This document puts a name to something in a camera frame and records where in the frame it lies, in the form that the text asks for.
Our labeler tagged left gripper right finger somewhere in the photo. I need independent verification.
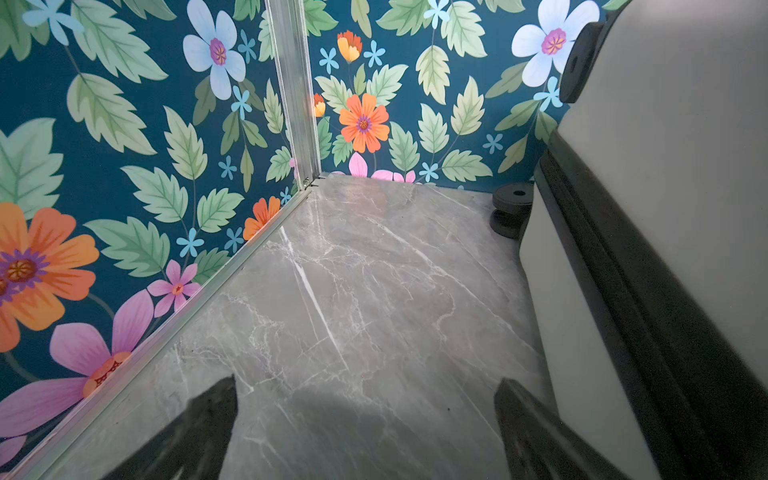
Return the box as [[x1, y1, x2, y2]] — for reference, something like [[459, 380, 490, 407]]
[[494, 378, 626, 480]]

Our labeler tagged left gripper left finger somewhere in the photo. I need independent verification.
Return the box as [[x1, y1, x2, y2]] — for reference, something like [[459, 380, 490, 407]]
[[105, 376, 238, 479]]

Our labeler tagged white black suitcase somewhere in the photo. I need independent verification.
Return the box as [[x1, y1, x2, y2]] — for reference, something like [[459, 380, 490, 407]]
[[512, 1, 767, 479]]

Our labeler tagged aluminium frame cage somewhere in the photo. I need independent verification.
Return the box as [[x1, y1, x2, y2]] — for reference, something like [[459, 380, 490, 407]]
[[1, 1, 306, 479]]

